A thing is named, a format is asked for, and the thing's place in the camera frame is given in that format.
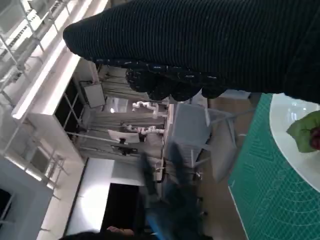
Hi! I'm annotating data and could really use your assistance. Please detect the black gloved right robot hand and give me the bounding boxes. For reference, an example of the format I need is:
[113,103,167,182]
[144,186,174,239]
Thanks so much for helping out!
[62,0,320,105]

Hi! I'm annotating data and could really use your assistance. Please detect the framed white board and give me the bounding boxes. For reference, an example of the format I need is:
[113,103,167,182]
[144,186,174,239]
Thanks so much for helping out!
[79,80,107,109]

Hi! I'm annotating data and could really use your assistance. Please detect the person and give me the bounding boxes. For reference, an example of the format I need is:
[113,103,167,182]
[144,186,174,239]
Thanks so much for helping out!
[58,225,141,240]
[138,143,209,240]

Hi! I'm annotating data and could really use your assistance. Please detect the white monitor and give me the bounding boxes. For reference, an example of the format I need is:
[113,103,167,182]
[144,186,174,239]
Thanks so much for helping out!
[107,129,140,145]

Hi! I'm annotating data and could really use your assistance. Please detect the grey chair with white frame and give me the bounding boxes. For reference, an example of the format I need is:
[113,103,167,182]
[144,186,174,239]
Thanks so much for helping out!
[164,102,241,184]

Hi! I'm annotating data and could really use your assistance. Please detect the green cutting mat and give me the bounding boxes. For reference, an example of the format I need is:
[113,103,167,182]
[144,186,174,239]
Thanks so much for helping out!
[227,93,320,240]

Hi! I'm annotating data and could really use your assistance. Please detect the large black screen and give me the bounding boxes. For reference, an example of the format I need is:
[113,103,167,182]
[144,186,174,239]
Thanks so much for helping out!
[99,181,146,234]

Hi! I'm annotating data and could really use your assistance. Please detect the red toy grapes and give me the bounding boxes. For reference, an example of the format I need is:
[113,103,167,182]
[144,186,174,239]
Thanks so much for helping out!
[286,111,320,154]

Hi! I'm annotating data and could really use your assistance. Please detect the white plate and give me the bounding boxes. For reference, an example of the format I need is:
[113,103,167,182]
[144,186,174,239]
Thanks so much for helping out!
[269,92,320,195]

